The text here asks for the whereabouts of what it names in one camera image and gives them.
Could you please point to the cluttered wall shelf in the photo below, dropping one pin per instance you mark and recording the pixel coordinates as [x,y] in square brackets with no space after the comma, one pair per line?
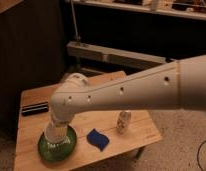
[149,6]

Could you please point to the wooden table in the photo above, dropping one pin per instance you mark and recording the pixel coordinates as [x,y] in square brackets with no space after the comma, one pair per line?
[141,132]

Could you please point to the grey metal beam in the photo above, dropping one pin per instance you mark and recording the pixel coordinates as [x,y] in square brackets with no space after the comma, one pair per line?
[114,56]

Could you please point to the blue wavy sponge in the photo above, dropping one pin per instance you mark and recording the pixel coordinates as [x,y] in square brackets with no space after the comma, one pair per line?
[97,139]

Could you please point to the white ceramic cup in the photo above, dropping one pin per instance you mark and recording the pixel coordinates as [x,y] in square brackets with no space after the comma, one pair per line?
[55,134]

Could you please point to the black rectangular case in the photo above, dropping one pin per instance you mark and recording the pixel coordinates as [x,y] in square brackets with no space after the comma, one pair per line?
[35,109]

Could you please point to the small white patterned bottle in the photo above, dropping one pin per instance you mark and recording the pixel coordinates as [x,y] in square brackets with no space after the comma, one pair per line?
[123,121]

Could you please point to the black handle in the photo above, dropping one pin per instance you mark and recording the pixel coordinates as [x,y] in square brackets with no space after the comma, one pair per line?
[168,60]

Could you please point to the vertical metal pole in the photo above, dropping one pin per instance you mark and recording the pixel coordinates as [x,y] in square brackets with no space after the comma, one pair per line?
[77,37]

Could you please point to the green ceramic bowl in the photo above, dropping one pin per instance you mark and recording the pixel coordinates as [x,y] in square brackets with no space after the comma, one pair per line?
[53,149]

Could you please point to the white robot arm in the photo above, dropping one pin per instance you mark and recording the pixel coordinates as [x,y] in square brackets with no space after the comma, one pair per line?
[178,84]

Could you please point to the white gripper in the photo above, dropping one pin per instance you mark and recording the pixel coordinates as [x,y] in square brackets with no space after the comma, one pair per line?
[61,121]

